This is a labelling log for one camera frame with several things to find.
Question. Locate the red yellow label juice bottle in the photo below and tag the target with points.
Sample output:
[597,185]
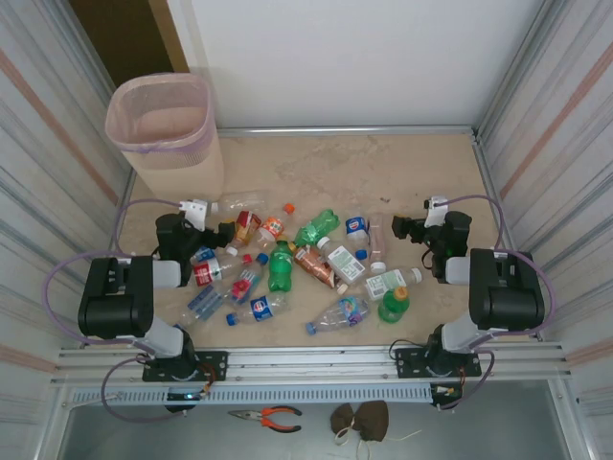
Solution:
[249,225]

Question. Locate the pinkish clear slim bottle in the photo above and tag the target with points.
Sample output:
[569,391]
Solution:
[378,239]

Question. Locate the blue label bottle white cap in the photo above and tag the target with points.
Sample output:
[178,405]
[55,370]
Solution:
[203,253]

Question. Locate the clear unlabelled bottle white cap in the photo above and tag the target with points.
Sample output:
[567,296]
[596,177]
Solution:
[244,201]

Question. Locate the small Pepsi bottle blue cap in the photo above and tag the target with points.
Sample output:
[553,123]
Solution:
[355,225]

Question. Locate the orange label bottle orange cap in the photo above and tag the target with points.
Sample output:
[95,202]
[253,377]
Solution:
[274,226]

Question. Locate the clear bottle green-white label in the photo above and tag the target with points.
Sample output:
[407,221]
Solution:
[347,266]
[383,283]

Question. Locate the blue label water bottle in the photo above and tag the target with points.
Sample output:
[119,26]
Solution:
[206,302]

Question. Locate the short green bottle yellow cap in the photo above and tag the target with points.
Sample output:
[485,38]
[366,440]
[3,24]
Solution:
[392,309]

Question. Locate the green plastic bottle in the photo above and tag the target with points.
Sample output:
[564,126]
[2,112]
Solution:
[318,227]

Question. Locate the brown chocolate drink bottle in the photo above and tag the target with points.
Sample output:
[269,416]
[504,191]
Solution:
[313,263]

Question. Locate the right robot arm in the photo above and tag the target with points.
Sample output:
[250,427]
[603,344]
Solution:
[507,297]

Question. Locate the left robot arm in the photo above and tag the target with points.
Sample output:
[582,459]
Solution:
[115,311]

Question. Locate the beige mesh waste bin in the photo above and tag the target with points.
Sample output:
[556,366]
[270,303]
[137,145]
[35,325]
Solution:
[191,177]

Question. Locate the red label bottle blue cap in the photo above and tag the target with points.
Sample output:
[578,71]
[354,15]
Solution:
[242,287]

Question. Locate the tall green soda bottle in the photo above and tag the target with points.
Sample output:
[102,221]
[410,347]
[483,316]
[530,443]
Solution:
[280,268]

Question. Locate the long Pepsi bottle blue cap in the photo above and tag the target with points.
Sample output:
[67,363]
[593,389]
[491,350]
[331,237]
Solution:
[261,309]

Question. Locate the clear bottle colourful label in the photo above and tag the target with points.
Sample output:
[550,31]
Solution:
[352,309]

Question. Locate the aluminium back bar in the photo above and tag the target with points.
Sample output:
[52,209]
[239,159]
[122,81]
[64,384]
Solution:
[335,130]

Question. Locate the grey metal shelf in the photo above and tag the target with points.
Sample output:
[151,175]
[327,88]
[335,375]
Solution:
[191,441]

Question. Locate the brown door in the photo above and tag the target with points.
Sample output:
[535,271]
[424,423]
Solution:
[120,38]

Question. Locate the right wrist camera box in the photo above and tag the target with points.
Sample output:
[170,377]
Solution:
[436,213]

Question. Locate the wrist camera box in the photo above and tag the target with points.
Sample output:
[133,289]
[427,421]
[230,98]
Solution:
[436,213]
[196,213]

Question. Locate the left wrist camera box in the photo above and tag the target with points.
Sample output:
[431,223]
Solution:
[196,213]

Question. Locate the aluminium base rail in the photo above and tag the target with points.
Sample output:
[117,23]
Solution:
[311,364]

